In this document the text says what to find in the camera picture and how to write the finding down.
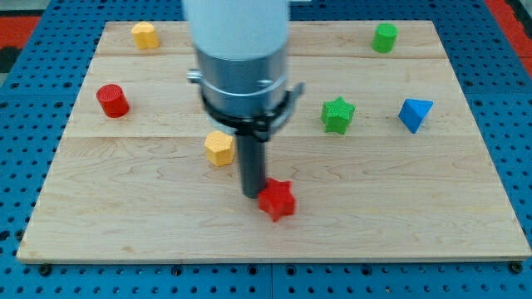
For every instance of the red cylinder block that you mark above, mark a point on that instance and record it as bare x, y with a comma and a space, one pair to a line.
112, 100

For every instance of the wooden board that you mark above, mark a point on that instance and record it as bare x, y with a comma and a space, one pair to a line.
138, 189

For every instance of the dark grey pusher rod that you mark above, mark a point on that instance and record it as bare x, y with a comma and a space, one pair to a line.
252, 167

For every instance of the blue triangle block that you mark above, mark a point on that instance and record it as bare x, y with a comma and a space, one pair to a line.
413, 113

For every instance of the yellow hexagon block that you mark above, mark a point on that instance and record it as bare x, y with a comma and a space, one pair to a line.
219, 148

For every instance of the green star block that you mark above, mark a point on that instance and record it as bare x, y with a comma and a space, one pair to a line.
337, 115

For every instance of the red star block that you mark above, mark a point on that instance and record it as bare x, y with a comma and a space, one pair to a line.
277, 200

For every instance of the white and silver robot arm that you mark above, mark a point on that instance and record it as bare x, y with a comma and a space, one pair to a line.
241, 48

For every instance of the green cylinder block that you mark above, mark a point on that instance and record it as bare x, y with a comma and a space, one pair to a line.
385, 37

